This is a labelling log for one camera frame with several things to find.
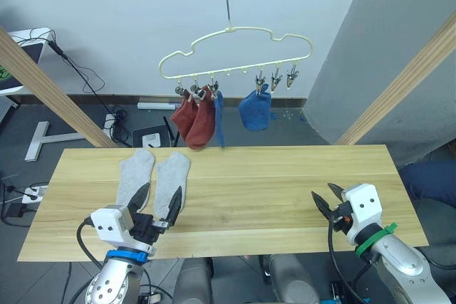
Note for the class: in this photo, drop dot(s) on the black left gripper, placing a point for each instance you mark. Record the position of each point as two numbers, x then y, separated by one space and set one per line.
146 227

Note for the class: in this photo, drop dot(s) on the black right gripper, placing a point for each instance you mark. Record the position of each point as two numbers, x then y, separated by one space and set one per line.
342 220

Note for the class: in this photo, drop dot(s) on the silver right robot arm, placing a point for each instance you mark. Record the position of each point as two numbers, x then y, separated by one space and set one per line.
402 261

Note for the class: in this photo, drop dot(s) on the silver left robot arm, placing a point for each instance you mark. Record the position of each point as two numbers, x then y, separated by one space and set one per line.
110 282

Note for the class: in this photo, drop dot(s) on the metal hanger clip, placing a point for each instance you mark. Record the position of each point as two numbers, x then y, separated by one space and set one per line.
195 88
179 89
293 77
213 87
276 79
260 82

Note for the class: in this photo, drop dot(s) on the cream plastic clip hanger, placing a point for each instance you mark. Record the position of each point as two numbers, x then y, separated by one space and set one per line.
231 68

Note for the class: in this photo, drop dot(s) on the metal hanger hook rod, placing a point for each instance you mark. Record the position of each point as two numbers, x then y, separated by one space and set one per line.
226 1

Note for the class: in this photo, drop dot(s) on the grey sock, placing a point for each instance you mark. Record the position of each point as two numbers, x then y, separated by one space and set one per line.
135 172
171 179

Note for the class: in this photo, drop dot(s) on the green zip tie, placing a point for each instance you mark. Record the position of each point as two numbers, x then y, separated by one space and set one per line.
374 240

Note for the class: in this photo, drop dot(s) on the blue wrist band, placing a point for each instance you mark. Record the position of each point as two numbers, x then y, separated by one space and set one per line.
124 256

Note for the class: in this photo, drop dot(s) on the black floor box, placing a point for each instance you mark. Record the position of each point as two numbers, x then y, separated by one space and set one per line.
139 136

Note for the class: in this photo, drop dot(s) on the dark grey rounded shape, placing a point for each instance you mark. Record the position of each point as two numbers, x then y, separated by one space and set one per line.
194 282
294 279

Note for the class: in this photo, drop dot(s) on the red sock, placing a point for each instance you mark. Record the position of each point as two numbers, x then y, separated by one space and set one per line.
181 115
201 126

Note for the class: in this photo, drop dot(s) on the long white power strip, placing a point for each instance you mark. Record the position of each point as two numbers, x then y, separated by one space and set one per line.
156 105

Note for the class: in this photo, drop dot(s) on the person's blue trouser leg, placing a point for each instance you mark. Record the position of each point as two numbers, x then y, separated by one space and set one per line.
431 183

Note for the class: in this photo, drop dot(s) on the blue sock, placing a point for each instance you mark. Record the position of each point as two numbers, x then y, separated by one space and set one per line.
219 119
254 111

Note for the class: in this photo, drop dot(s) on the small white power strip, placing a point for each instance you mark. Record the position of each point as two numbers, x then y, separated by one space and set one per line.
33 193

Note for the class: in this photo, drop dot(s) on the white desk foot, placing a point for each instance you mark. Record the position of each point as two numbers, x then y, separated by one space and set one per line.
39 138

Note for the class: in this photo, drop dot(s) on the white desk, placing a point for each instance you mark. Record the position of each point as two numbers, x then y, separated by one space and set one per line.
10 79

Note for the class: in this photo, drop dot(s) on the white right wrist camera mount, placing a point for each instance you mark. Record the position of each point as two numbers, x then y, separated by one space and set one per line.
363 208

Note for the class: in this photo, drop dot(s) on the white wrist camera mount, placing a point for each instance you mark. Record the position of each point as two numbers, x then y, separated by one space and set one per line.
363 208
107 222

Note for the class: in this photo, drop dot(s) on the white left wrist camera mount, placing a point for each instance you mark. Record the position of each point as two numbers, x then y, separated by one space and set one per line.
107 222

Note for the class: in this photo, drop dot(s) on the slanted wooden frame post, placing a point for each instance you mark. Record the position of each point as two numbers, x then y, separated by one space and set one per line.
399 83
46 88

